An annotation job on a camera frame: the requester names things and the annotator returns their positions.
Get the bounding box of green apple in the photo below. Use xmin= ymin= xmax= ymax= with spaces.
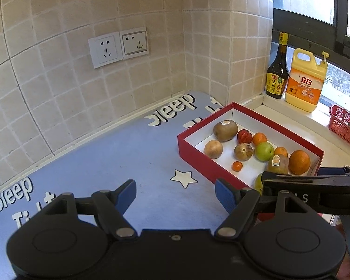
xmin=254 ymin=173 xmax=263 ymax=195
xmin=255 ymin=142 xmax=274 ymax=162

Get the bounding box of tiny orange kumquat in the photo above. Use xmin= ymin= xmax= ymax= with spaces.
xmin=231 ymin=161 xmax=243 ymax=172

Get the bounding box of large orange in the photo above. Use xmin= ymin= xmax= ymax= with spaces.
xmin=288 ymin=150 xmax=311 ymax=175

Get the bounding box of large brown kiwi with sticker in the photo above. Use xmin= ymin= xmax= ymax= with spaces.
xmin=266 ymin=154 xmax=289 ymax=175

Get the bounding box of tan round passion fruit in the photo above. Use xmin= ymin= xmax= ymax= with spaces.
xmin=203 ymin=140 xmax=223 ymax=159

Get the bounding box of small tangerine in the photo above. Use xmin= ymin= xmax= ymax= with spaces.
xmin=274 ymin=147 xmax=288 ymax=158

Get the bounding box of small brown kiwi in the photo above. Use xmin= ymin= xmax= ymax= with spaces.
xmin=213 ymin=119 xmax=238 ymax=142

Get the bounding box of person right hand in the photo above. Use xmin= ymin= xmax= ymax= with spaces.
xmin=335 ymin=223 xmax=350 ymax=280

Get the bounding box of blue sleep tight mat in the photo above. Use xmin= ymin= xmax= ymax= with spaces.
xmin=0 ymin=92 xmax=226 ymax=279

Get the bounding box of red plastic basket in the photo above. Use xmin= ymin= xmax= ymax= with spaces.
xmin=328 ymin=104 xmax=350 ymax=144

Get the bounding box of red strawberry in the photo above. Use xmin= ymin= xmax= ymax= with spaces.
xmin=236 ymin=129 xmax=253 ymax=144

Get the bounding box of yellow detergent jug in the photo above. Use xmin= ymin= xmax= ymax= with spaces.
xmin=285 ymin=48 xmax=329 ymax=112

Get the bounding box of dark soy sauce bottle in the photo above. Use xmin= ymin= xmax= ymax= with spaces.
xmin=265 ymin=32 xmax=289 ymax=99

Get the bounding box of white wall socket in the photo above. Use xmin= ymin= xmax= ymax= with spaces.
xmin=88 ymin=32 xmax=123 ymax=69

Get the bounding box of black window frame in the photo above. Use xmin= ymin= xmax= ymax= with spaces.
xmin=273 ymin=0 xmax=350 ymax=73

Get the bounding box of beige framed wall socket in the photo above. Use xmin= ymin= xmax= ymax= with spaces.
xmin=119 ymin=27 xmax=149 ymax=60

